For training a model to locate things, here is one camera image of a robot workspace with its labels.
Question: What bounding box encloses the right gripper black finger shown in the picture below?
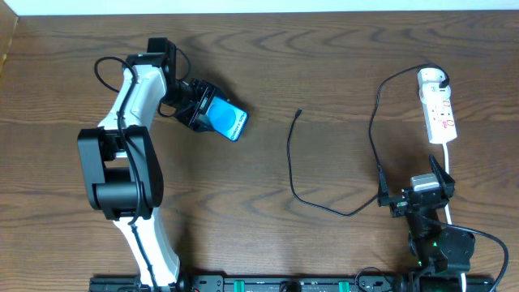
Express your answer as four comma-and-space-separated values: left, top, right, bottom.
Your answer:
377, 165, 390, 206
429, 154, 455, 198

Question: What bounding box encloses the blue Galaxy smartphone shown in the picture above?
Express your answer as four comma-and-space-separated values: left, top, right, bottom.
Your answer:
206, 97, 249, 142

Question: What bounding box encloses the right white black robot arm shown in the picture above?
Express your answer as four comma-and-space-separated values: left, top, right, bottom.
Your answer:
377, 155, 475, 291

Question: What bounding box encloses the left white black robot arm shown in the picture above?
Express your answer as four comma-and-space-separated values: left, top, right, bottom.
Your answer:
77, 37, 219, 291

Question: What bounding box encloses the white charger adapter plug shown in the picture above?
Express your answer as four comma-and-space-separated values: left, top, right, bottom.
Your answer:
417, 67, 451, 104

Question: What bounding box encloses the white power strip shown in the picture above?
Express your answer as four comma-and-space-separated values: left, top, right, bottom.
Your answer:
422, 98, 457, 144

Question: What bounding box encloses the white power strip cord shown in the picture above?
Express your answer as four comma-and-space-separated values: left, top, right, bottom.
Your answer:
441, 141, 468, 292

